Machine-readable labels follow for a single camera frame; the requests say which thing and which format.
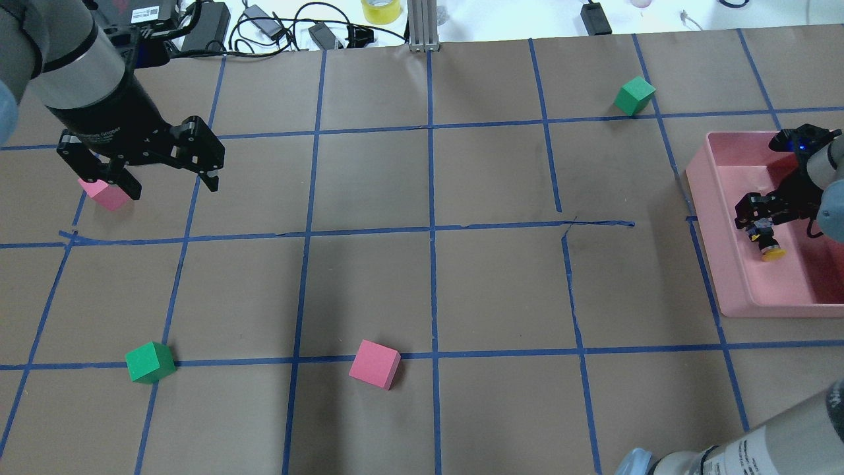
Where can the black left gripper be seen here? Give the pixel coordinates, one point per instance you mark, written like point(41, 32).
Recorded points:
point(111, 116)

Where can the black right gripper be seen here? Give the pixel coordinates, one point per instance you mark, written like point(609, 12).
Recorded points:
point(800, 190)

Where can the yellow push button switch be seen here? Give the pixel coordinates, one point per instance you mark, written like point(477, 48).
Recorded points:
point(761, 232)

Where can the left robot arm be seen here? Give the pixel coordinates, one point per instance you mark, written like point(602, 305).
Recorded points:
point(85, 76)

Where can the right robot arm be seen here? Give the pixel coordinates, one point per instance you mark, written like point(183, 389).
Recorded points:
point(805, 439)

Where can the pink foam cube near left gripper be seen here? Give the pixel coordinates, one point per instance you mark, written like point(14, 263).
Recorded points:
point(110, 197)

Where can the pink plastic bin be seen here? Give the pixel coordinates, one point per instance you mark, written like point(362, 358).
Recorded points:
point(804, 283)

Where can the black power adapter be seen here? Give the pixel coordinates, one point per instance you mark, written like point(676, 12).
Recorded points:
point(208, 34)

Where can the green foam cube far right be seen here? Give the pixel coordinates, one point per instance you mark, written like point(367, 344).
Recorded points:
point(634, 95)

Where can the green foam cube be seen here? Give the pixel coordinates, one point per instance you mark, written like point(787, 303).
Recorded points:
point(634, 95)
point(149, 363)

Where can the green foam cube front left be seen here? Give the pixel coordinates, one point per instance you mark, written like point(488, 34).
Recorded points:
point(149, 363)

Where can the black power brick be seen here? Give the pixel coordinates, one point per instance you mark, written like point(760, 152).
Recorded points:
point(594, 19)

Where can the yellow tape roll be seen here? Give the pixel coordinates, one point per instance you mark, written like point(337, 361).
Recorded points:
point(381, 12)

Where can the pink foam cube centre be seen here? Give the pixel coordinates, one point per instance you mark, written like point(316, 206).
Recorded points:
point(375, 364)

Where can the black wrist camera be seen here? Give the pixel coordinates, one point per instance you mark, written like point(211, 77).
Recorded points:
point(804, 140)

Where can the aluminium frame post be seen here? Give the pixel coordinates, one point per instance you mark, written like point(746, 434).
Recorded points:
point(422, 26)

